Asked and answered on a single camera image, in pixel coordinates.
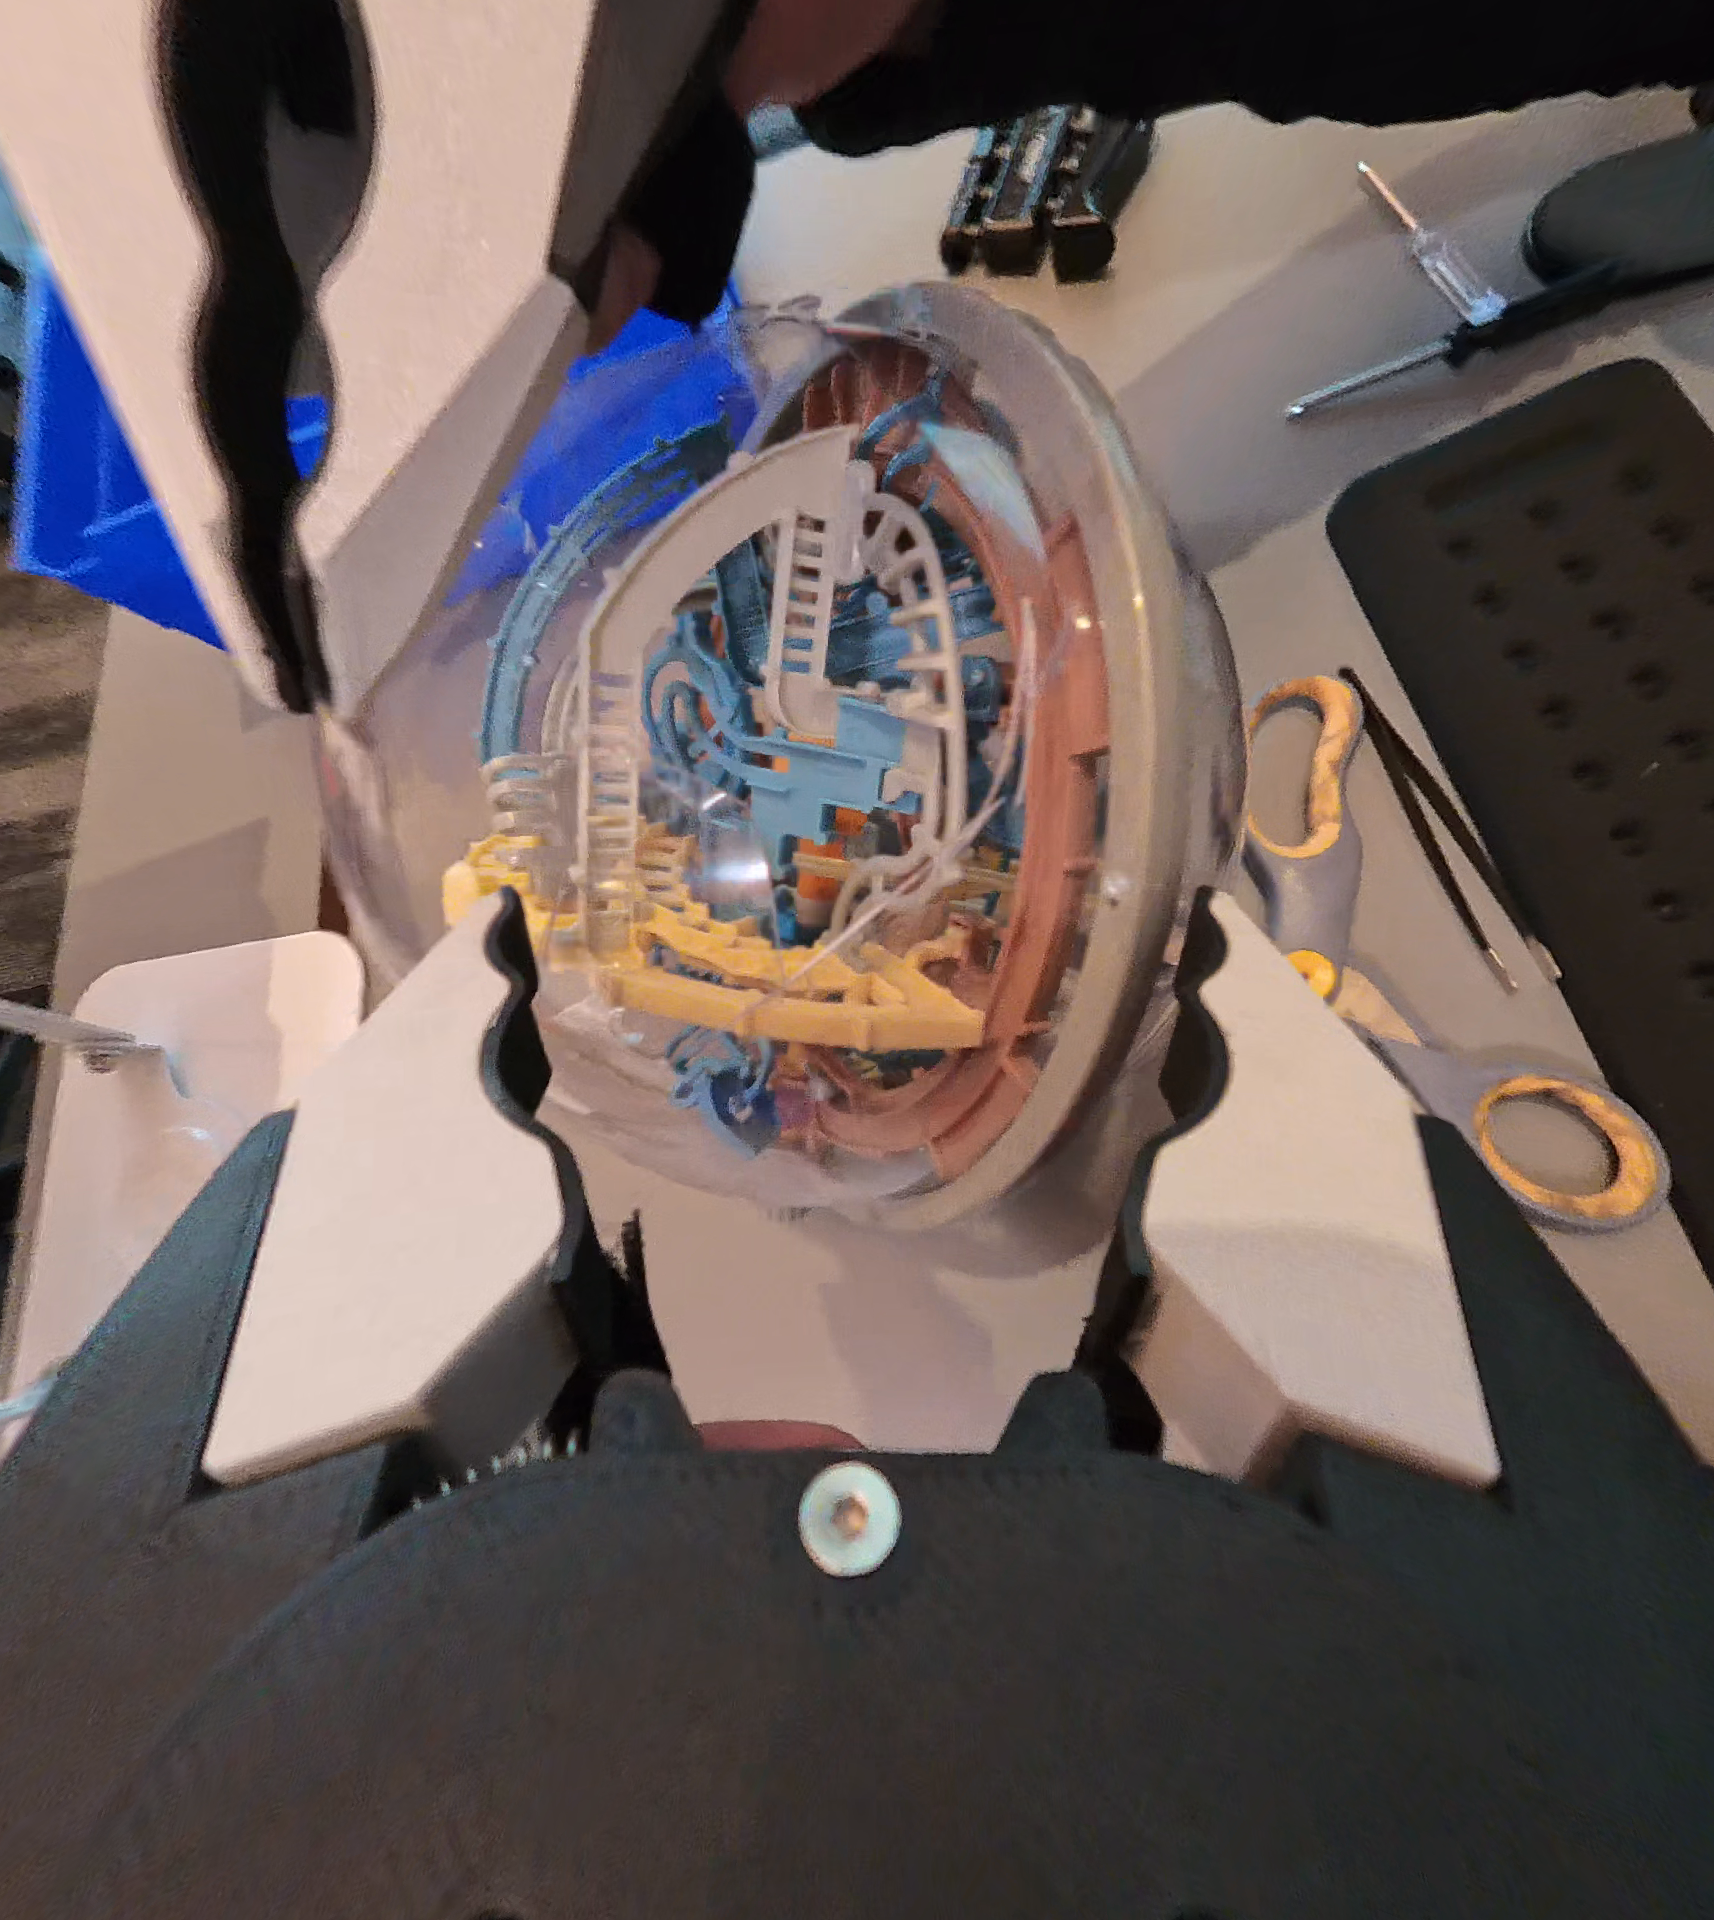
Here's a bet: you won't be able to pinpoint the clear-handled screwdriver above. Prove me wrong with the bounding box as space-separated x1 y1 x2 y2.
1359 165 1507 338

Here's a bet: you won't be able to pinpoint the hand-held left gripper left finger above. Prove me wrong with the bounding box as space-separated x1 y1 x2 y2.
195 882 642 1490

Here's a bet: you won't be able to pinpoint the blue storage bin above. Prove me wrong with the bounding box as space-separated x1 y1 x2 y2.
9 253 687 654

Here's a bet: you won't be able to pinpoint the black-handled screwdriver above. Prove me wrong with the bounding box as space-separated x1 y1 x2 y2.
1281 253 1703 423

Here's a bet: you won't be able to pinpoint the person's right hand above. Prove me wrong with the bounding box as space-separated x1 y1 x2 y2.
715 0 942 128

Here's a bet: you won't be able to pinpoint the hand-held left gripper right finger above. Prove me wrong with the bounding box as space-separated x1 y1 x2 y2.
1090 892 1507 1510

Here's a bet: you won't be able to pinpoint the yellow-handled scissors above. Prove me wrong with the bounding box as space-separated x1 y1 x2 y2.
1236 672 1672 1236

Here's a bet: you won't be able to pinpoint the person's right forearm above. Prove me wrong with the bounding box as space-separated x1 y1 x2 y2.
794 0 1714 162

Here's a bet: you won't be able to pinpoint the black bit holder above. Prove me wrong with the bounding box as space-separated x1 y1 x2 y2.
936 100 1162 291

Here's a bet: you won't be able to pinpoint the black tweezers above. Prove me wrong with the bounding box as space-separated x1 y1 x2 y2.
1337 665 1568 996

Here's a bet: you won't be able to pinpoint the clear maze ball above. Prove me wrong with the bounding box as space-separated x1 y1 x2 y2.
316 286 1240 1242

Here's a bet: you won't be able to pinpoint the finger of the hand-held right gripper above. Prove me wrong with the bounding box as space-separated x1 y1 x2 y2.
0 0 323 721
279 0 763 715

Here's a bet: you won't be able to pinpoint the black perforated pad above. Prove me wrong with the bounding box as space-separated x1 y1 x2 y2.
1327 358 1714 1577

